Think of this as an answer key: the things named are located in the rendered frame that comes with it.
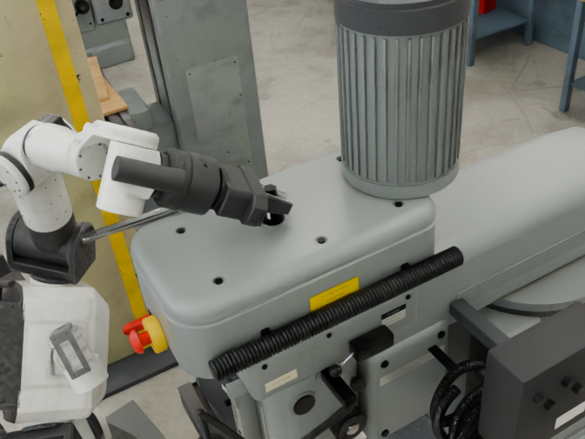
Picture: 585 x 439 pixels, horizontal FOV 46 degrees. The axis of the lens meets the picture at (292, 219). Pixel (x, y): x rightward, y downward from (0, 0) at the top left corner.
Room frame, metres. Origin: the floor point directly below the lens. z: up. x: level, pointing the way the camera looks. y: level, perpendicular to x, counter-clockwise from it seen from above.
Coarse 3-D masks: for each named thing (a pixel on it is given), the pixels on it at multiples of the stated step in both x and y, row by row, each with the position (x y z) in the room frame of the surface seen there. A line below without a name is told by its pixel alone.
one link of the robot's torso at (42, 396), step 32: (0, 288) 1.06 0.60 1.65; (32, 288) 1.00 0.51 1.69; (64, 288) 1.02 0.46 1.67; (0, 320) 0.94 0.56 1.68; (32, 320) 0.95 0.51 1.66; (64, 320) 0.97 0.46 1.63; (96, 320) 0.99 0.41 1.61; (0, 352) 0.90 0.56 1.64; (32, 352) 0.91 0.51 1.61; (96, 352) 0.95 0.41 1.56; (0, 384) 0.86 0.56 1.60; (32, 384) 0.88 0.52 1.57; (64, 384) 0.89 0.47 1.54; (32, 416) 0.84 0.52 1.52; (64, 416) 0.86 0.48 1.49
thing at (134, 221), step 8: (160, 208) 0.93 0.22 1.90; (144, 216) 0.92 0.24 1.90; (152, 216) 0.91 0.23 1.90; (160, 216) 0.92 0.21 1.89; (112, 224) 0.90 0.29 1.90; (120, 224) 0.90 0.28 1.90; (128, 224) 0.90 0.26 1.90; (136, 224) 0.90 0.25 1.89; (96, 232) 0.89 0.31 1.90; (104, 232) 0.88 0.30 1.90; (112, 232) 0.88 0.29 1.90; (88, 240) 0.87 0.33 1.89
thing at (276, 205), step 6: (270, 198) 0.86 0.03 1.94; (276, 198) 0.87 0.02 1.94; (270, 204) 0.86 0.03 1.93; (276, 204) 0.87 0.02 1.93; (282, 204) 0.87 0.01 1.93; (288, 204) 0.87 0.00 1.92; (270, 210) 0.86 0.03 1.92; (276, 210) 0.87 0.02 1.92; (282, 210) 0.87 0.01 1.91; (288, 210) 0.87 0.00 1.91
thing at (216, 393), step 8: (232, 376) 1.23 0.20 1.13; (200, 384) 1.34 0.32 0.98; (208, 384) 1.30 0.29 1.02; (216, 384) 1.26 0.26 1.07; (224, 384) 1.22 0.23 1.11; (208, 392) 1.31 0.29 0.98; (216, 392) 1.27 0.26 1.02; (224, 392) 1.23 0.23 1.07; (208, 400) 1.32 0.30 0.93; (216, 400) 1.28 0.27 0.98; (224, 400) 1.24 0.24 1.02; (216, 408) 1.29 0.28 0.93; (224, 408) 1.24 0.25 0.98; (232, 416) 1.21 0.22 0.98; (232, 424) 1.22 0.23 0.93
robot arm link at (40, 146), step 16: (32, 128) 0.96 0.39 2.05; (48, 128) 0.94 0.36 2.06; (64, 128) 0.95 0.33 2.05; (16, 144) 0.96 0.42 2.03; (32, 144) 0.93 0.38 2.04; (48, 144) 0.91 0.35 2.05; (64, 144) 0.89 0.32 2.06; (32, 160) 0.93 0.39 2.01; (48, 160) 0.90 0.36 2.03; (64, 160) 0.88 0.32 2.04; (32, 176) 0.94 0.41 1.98; (48, 176) 0.97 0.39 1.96
